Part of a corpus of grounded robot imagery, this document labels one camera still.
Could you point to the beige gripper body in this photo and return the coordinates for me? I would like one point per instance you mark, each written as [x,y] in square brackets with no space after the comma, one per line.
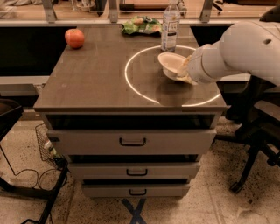
[194,66]

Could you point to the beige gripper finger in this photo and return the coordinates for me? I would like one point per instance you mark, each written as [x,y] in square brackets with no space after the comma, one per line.
[185,79]
[182,69]

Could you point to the white paper bowl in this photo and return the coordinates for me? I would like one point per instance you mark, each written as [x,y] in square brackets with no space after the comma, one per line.
[170,63]

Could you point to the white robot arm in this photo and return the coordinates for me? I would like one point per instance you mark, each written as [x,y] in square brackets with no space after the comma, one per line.
[244,48]

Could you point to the red apple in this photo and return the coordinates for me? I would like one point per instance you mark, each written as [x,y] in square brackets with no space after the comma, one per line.
[74,38]

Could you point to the clear plastic water bottle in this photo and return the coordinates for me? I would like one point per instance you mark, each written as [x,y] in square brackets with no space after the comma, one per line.
[170,27]

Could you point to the green snack bag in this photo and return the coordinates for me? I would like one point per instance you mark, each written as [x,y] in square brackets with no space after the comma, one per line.
[142,25]

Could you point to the black office chair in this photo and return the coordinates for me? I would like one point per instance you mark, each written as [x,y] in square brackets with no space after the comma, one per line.
[257,109]

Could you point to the grey drawer cabinet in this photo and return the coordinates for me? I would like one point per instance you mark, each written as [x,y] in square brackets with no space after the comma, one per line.
[115,82]

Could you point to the black metal stand leg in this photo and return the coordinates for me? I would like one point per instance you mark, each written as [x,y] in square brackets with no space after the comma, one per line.
[28,192]

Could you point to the black table left edge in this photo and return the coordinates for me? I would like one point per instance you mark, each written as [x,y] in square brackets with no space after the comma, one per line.
[10,112]

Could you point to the top drawer with handle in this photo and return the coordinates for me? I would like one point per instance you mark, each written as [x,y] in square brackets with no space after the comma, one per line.
[131,142]

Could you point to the drawer with handle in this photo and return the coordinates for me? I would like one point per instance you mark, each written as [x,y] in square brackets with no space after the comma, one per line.
[131,142]
[146,190]
[134,170]

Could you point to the middle drawer with handle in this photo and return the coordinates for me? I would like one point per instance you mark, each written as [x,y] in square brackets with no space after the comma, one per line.
[134,170]

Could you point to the bottom drawer with handle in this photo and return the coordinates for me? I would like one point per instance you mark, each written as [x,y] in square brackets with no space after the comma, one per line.
[146,190]

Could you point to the wire mesh basket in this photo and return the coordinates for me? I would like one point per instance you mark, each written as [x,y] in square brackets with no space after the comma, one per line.
[46,149]

